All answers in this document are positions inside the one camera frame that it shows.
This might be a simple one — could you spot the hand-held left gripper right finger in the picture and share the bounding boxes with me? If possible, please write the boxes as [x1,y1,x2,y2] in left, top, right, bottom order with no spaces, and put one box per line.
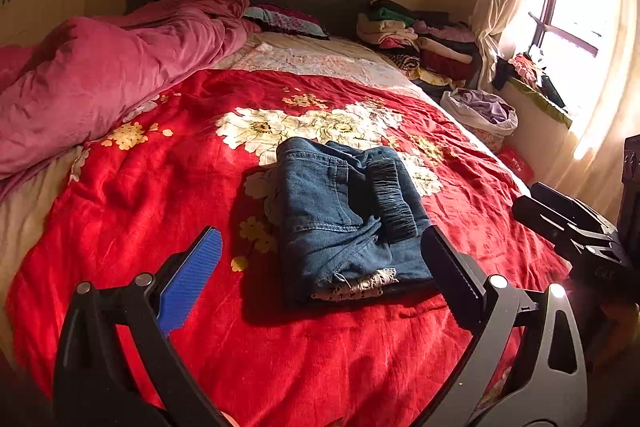
[420,224,588,427]

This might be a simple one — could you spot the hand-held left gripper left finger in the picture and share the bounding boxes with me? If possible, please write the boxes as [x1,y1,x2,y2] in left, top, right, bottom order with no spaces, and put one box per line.
[52,227,226,427]

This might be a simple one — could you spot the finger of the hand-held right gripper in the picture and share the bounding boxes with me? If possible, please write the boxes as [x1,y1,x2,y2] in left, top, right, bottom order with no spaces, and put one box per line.
[530,182,618,234]
[512,197,608,259]

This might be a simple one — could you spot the blue denim jeans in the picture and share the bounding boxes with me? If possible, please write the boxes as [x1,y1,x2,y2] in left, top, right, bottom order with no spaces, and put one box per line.
[276,137,435,308]

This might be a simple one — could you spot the red plastic bag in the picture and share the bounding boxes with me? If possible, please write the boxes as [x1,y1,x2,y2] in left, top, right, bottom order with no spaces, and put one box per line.
[495,146,535,182]

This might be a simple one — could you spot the red floral blanket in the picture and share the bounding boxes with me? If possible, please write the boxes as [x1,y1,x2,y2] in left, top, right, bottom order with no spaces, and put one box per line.
[5,69,571,427]

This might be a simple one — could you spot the green trimmed windowsill cover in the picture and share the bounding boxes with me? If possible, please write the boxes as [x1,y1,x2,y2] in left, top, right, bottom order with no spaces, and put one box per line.
[507,77,573,125]

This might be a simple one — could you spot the purple clothes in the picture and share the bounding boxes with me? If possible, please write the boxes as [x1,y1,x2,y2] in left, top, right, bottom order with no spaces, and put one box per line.
[457,89,516,122]

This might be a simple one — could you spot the pile of colourful clothes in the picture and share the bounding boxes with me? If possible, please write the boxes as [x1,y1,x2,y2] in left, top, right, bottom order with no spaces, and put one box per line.
[492,52,546,92]

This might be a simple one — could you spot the beige blanket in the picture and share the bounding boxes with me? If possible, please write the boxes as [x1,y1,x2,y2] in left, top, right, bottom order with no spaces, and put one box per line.
[0,144,83,358]

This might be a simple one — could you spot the stack of folded clothes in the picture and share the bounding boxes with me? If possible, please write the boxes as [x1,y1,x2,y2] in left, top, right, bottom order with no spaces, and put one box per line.
[356,0,483,95]

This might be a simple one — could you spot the pink duvet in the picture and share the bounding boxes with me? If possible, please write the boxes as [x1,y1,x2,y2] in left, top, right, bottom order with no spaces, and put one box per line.
[0,0,261,200]

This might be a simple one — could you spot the cream patterned bedspread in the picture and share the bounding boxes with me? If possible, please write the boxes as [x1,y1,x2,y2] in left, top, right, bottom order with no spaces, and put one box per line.
[212,32,426,100]

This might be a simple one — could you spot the teal and magenta pillow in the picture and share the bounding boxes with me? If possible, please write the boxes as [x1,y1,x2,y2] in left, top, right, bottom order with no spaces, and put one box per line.
[242,3,331,40]

